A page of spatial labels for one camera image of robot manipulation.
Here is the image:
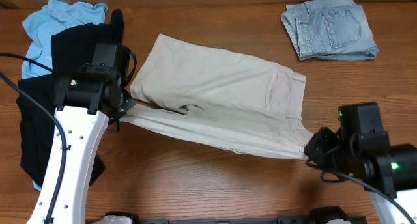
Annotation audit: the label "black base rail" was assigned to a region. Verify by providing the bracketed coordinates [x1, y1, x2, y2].
[94, 206, 367, 224]

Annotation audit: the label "black garment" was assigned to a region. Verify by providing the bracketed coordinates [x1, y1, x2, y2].
[16, 9, 124, 190]

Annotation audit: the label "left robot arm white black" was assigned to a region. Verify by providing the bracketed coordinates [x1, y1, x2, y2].
[29, 43, 137, 223]

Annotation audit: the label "beige shorts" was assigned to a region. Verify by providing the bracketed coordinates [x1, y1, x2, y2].
[123, 35, 312, 159]

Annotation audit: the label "light blue shirt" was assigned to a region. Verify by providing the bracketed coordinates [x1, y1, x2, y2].
[16, 0, 108, 191]

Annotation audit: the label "folded denim shorts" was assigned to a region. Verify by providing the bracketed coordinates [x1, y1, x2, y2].
[281, 0, 379, 61]

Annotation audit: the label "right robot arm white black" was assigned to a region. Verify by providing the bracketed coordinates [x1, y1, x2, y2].
[304, 102, 416, 223]

